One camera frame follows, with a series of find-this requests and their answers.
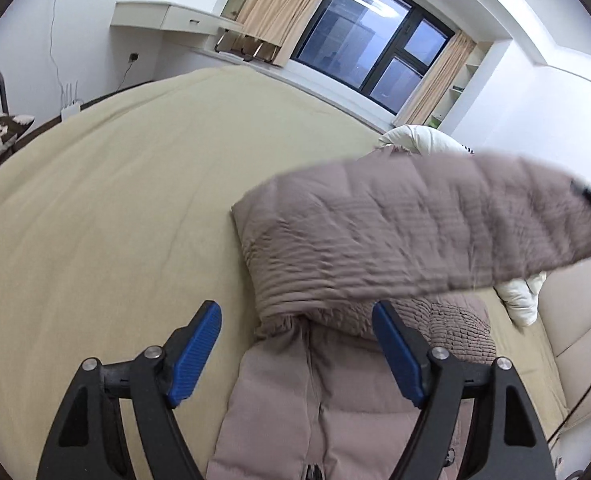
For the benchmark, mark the white duvet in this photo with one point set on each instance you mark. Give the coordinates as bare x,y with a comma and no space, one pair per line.
425,137

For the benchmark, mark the dark framed window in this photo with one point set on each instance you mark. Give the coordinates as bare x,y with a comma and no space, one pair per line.
355,25

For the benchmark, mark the mauve quilted down jacket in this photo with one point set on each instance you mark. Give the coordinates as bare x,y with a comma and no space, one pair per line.
375,220

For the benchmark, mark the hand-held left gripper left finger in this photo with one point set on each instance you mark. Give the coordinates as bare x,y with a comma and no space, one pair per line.
195,355

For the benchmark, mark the beige curtain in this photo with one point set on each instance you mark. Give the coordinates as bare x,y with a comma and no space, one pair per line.
440,80
280,5

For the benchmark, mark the bed with beige sheet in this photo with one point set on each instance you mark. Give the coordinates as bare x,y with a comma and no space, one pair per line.
125,210

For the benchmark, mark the beige padded headboard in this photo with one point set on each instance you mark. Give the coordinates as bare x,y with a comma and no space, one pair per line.
575,320

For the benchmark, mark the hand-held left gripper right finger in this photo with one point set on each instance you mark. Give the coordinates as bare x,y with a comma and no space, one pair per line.
395,355

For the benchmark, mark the white router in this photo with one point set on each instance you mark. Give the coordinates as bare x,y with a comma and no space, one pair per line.
70,107

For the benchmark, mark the small folding table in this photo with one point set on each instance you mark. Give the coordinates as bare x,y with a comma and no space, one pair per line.
245,40

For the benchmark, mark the zebra striped pillow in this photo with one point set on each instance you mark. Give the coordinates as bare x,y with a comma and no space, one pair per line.
467,149

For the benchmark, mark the white floating desk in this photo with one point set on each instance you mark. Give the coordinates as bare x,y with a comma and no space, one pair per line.
165,16

